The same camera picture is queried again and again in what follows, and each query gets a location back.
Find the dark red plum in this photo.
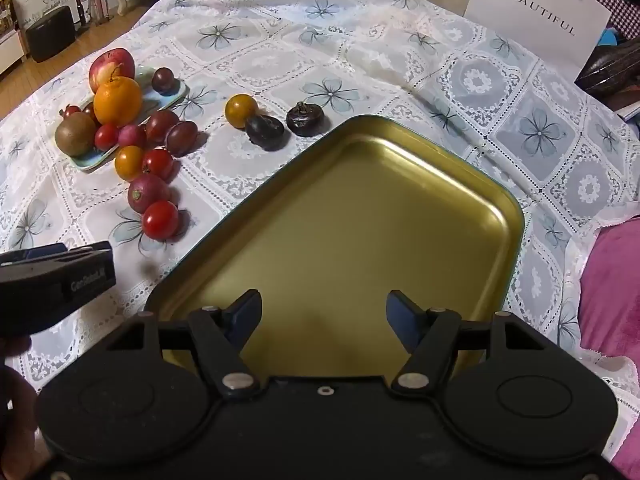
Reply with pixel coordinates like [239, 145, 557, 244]
[165, 120, 199, 157]
[145, 109, 180, 143]

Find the dark plum on plate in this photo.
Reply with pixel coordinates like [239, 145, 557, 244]
[151, 67, 176, 94]

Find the small pink radish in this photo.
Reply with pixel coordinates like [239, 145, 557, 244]
[118, 125, 147, 150]

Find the white paper bag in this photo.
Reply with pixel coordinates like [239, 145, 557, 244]
[462, 0, 612, 81]

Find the person's left hand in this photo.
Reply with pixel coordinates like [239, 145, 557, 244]
[0, 334, 51, 480]

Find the pink blanket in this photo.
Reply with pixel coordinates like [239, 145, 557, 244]
[580, 220, 640, 480]

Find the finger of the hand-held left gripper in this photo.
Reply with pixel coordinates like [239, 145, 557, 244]
[0, 241, 112, 267]

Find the red apple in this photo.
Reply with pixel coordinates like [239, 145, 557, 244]
[89, 48, 136, 93]

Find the brown kiwi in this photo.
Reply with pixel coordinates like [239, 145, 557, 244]
[55, 112, 97, 157]

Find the light green plate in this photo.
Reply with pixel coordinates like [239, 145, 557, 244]
[62, 65, 190, 171]

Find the black speaker box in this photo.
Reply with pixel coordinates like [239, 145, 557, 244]
[25, 6, 76, 63]

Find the dark brown leather bag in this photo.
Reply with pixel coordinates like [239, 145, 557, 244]
[575, 40, 640, 93]

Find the houndstooth cloth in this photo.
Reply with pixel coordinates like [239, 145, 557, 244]
[575, 0, 640, 41]

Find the red cherry tomato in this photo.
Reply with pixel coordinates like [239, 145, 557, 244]
[141, 149, 174, 181]
[94, 123, 120, 152]
[142, 200, 180, 240]

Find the gold metal tray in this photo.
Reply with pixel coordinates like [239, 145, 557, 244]
[144, 115, 526, 378]

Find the dark water chestnut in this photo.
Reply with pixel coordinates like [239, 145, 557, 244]
[245, 115, 286, 152]

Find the orange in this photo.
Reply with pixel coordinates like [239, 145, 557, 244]
[93, 76, 143, 127]

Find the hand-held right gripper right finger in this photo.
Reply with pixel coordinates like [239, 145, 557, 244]
[386, 290, 546, 395]

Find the yellow cherry tomato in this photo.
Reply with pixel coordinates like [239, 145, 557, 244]
[225, 94, 259, 128]
[114, 145, 146, 181]

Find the dark mangosteen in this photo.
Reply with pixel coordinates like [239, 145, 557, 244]
[286, 102, 327, 137]

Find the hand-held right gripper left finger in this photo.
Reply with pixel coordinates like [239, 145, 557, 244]
[117, 289, 264, 400]

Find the white lace floral tablecloth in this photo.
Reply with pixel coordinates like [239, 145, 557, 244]
[0, 0, 640, 401]

